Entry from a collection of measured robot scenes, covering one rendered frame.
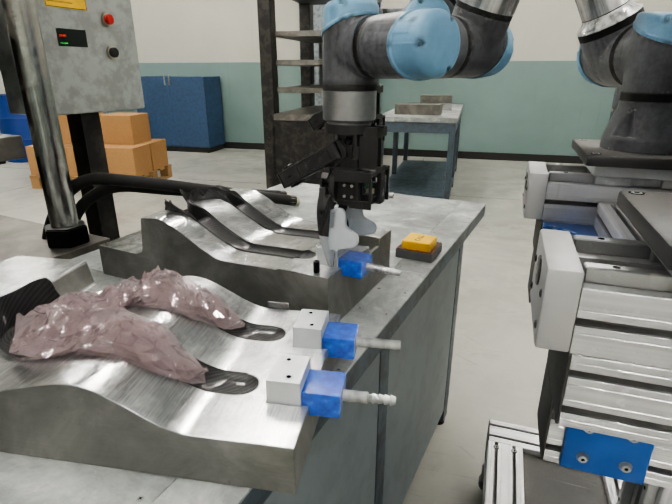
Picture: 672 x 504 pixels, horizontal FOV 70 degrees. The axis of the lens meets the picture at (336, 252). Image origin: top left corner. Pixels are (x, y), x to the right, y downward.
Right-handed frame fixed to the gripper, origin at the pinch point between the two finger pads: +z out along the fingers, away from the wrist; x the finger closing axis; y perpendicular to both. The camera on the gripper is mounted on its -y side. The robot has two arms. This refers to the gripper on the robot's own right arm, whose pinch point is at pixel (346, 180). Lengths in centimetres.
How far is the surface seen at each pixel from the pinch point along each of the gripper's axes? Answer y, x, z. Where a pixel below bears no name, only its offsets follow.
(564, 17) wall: -1, 628, -84
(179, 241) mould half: -14.2, -36.0, 4.8
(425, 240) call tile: 17.9, 1.5, 11.3
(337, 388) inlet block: 26, -56, 8
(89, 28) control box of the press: -73, -1, -33
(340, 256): 13.7, -30.5, 4.6
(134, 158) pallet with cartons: -361, 251, 61
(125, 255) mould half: -28.4, -36.0, 9.8
